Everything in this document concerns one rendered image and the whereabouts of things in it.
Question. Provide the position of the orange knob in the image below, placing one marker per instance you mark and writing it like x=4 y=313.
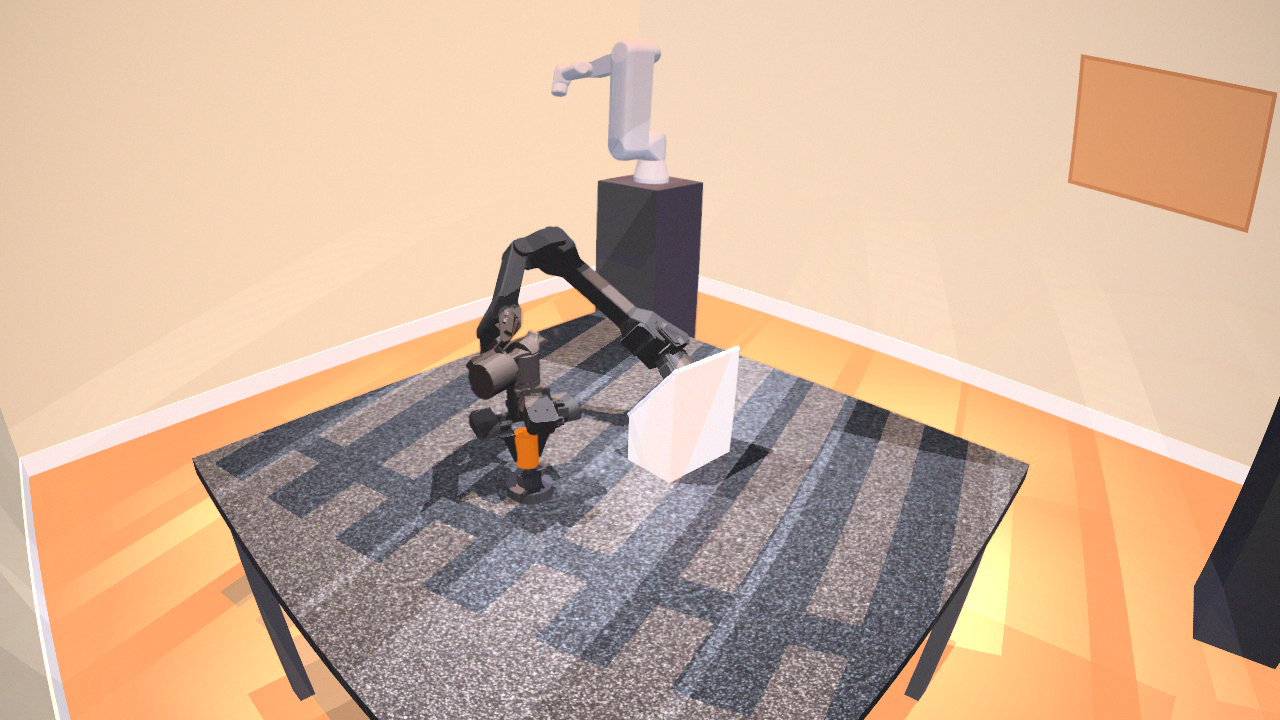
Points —
x=527 y=449

